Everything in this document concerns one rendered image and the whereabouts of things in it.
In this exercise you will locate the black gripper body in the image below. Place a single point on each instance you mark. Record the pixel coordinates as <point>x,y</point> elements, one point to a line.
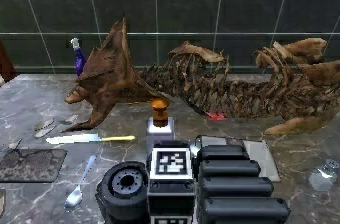
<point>124,191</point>

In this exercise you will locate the silver spoon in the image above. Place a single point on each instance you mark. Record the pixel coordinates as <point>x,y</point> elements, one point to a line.
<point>78,191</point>

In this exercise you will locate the white box with orange knob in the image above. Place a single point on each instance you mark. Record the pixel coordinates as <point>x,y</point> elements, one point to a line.
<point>160,128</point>

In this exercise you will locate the small grey flat piece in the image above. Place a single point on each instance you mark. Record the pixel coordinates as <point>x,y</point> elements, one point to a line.
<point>71,118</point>

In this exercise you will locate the dark speckled mat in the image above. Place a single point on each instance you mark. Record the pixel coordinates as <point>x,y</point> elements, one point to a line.
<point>28,165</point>

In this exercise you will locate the small red object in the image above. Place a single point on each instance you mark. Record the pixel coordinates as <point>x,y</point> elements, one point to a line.
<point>216,116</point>

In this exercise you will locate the brown fish skeleton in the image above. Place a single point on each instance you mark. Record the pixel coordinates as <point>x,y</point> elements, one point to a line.
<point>211,86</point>

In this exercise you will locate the purple bottle with white cap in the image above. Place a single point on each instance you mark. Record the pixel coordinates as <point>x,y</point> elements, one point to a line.
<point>79,61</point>

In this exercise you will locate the grey flat tray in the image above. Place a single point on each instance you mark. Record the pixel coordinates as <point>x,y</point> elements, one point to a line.
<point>264,160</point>

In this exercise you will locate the glass salt shaker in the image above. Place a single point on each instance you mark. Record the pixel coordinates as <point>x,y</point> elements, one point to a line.
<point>324,176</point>

